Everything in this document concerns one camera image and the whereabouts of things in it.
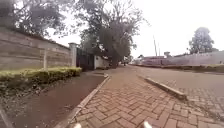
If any brown dirt strip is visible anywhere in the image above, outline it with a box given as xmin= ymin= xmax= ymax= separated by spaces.
xmin=0 ymin=70 xmax=110 ymax=128

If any grey paved road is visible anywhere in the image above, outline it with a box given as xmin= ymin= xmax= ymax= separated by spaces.
xmin=132 ymin=65 xmax=224 ymax=122

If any red brick path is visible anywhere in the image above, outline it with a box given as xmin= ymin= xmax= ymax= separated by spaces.
xmin=66 ymin=65 xmax=224 ymax=128

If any pole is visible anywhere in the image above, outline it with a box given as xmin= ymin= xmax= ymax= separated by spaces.
xmin=152 ymin=34 xmax=158 ymax=58

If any white building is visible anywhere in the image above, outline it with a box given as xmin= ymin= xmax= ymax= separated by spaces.
xmin=93 ymin=54 xmax=110 ymax=70

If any concrete kerb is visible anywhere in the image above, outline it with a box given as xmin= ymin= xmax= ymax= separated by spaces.
xmin=144 ymin=76 xmax=188 ymax=101

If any dark metal gate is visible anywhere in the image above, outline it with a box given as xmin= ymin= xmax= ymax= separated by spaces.
xmin=76 ymin=47 xmax=96 ymax=71

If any grey stone block wall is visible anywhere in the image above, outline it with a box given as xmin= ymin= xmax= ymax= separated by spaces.
xmin=0 ymin=27 xmax=80 ymax=71

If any tall dark tree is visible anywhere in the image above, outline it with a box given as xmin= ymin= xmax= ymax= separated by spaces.
xmin=188 ymin=26 xmax=216 ymax=55

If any concrete path edging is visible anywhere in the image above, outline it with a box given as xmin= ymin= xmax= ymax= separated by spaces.
xmin=54 ymin=73 xmax=111 ymax=128

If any pale boundary wall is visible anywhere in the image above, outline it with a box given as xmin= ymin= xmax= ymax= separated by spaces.
xmin=139 ymin=50 xmax=224 ymax=67

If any low green hedge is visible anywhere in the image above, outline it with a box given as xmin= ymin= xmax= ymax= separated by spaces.
xmin=0 ymin=66 xmax=83 ymax=92

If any row of trees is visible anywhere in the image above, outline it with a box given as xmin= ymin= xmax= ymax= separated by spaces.
xmin=0 ymin=0 xmax=148 ymax=69

